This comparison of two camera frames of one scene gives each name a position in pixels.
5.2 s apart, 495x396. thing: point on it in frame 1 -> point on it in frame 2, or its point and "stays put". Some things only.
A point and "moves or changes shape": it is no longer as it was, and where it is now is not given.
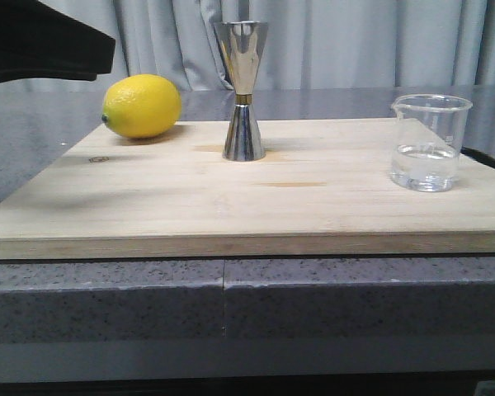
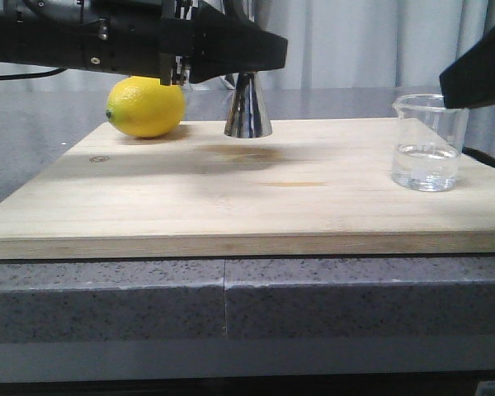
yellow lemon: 142,106 stays put
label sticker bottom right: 493,388 stays put
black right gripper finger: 27,40 -> 223,44
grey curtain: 308,44 stays put
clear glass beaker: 426,153 stays put
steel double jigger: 242,43 moves or changes shape
